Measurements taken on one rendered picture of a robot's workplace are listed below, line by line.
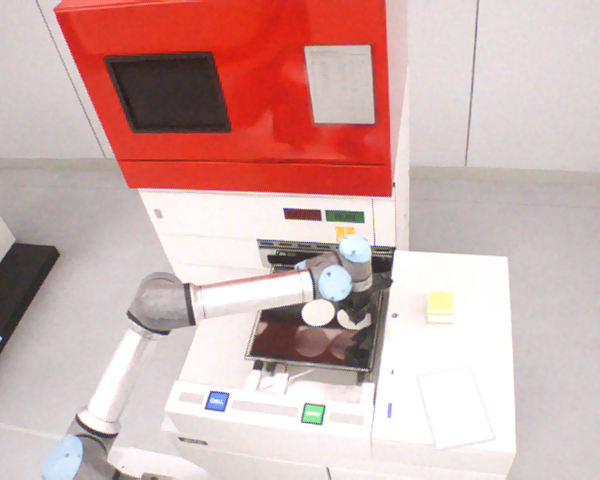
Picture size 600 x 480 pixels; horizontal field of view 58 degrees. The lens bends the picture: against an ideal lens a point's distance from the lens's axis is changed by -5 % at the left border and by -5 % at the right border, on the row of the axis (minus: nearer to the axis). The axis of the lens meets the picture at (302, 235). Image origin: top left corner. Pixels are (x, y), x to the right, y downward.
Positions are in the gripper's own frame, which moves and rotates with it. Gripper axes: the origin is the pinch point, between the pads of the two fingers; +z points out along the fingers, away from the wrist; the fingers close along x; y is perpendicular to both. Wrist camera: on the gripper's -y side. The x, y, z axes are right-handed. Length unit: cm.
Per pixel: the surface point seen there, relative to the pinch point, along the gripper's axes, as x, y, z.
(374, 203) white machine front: -15.4, -18.9, -24.4
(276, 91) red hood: -29, -1, -65
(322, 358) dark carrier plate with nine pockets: -0.1, 17.2, 1.3
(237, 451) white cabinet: -1, 51, 16
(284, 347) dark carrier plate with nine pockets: -10.6, 22.9, 1.4
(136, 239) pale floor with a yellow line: -189, 18, 91
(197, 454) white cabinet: -12, 60, 24
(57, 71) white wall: -274, 4, 12
